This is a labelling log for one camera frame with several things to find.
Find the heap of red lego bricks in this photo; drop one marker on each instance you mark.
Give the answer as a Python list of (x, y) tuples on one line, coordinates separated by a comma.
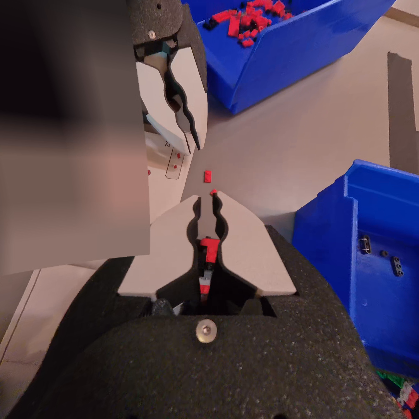
[(248, 23)]

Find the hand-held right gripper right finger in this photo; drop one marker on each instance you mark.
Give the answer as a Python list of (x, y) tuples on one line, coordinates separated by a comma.
[(255, 258)]

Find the black lego beam with holes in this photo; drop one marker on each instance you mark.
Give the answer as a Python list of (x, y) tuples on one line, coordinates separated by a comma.
[(397, 265)]

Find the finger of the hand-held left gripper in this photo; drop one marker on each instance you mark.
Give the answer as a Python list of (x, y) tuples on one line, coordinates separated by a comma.
[(196, 98), (150, 85)]

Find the lego instruction booklet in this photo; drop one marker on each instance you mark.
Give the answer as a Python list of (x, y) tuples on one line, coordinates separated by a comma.
[(167, 203)]

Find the blue divided storage bin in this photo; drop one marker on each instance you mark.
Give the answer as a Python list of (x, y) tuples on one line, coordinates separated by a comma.
[(327, 262)]

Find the blue open storage bin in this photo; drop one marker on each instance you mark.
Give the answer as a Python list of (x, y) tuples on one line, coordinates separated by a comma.
[(294, 65)]

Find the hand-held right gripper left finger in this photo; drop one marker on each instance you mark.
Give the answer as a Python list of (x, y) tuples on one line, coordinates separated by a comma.
[(160, 255)]

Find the red and black lego car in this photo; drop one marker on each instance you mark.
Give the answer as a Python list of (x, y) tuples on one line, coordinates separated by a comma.
[(209, 248)]

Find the small red lego plate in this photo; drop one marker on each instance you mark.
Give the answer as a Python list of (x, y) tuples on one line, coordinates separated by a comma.
[(208, 176)]

